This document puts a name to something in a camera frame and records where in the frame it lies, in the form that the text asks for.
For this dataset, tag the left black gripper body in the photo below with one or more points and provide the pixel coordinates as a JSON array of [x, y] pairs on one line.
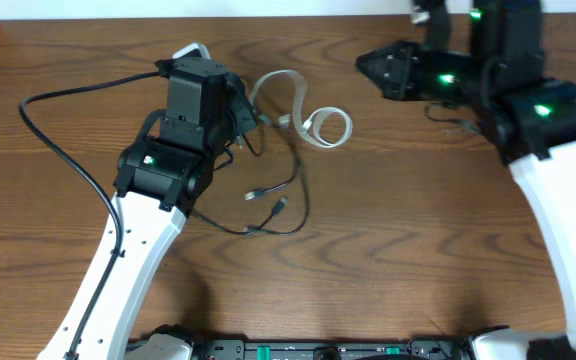
[[239, 117]]

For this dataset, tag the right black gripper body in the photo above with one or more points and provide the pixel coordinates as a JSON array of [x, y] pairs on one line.
[[437, 77]]

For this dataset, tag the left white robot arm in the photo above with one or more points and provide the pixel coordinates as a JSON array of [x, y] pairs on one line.
[[160, 176]]

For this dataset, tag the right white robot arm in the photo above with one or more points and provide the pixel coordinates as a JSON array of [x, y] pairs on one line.
[[528, 116]]

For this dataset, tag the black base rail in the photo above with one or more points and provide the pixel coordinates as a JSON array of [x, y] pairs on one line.
[[416, 348]]

